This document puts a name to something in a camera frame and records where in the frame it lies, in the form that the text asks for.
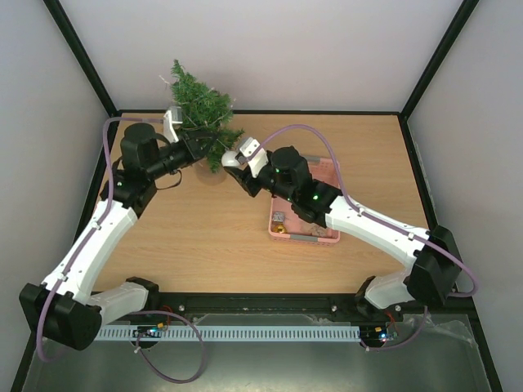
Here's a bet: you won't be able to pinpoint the black aluminium mounting rail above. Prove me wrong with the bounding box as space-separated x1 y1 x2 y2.
159 292 402 323

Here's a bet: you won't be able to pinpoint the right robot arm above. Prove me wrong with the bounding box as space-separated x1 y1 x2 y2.
221 146 461 320

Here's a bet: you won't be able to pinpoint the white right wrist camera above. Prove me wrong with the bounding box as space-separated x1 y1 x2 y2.
239 137 269 178

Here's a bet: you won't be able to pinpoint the silver glitter gift ornament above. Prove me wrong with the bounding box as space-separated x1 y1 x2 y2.
272 212 285 222

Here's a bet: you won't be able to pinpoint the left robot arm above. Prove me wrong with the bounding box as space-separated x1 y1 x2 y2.
20 122 217 350

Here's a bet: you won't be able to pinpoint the round wooden tree base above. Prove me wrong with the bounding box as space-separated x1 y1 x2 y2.
194 160 227 186

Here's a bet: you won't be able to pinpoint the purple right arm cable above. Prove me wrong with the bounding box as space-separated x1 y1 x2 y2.
253 124 479 297

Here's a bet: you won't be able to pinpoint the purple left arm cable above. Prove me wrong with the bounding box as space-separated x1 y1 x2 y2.
35 116 168 363

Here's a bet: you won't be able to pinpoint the pink perforated plastic basket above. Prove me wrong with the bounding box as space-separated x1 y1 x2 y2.
268 154 342 247

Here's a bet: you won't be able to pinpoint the small green christmas tree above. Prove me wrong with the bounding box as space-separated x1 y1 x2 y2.
170 59 244 174

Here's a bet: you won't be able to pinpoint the white ball ornament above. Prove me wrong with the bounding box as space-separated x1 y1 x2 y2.
221 150 242 167

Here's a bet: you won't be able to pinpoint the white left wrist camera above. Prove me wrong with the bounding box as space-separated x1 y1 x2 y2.
163 106 183 143

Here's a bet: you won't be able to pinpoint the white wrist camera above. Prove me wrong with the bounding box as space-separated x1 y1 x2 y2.
163 106 183 143
239 137 269 178

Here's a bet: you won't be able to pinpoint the black enclosure frame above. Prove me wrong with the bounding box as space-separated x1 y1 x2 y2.
11 1 503 391

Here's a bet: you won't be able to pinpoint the light blue cable duct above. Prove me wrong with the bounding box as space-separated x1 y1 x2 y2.
96 325 360 342

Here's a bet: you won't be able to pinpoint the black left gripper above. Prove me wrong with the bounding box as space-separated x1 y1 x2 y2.
146 131 217 180

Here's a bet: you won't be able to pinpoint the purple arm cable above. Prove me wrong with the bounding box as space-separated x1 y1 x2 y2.
35 116 168 363
253 124 479 297

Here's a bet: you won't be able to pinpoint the clear wire fairy lights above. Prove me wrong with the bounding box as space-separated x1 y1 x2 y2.
169 67 241 147

